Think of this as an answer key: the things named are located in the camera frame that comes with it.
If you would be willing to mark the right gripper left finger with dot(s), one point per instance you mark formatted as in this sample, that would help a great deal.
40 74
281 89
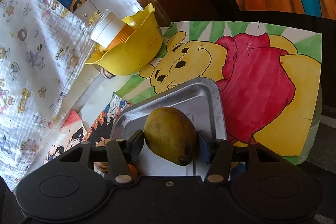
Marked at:
119 153

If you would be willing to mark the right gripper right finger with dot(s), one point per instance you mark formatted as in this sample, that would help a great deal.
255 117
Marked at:
218 155

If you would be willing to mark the green yellow mango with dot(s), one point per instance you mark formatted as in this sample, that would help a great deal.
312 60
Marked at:
170 134

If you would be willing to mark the small orange fruit left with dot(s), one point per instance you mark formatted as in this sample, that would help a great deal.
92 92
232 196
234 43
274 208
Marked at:
133 171

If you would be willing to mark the anime characters drawing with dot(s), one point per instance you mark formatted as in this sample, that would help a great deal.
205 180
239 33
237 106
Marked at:
73 131

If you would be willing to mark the silver metal tray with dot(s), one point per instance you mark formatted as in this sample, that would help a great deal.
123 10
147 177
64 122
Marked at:
199 100

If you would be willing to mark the Winnie the Pooh drawing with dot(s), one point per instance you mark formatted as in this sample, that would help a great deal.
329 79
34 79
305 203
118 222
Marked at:
267 75

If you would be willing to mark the yellow plastic bowl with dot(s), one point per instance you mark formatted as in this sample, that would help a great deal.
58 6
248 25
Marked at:
137 51

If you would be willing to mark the white lidded jar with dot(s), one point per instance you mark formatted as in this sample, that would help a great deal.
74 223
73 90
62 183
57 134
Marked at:
108 30

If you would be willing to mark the white cartoon print curtain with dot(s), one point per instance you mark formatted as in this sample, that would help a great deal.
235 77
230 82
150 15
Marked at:
43 50

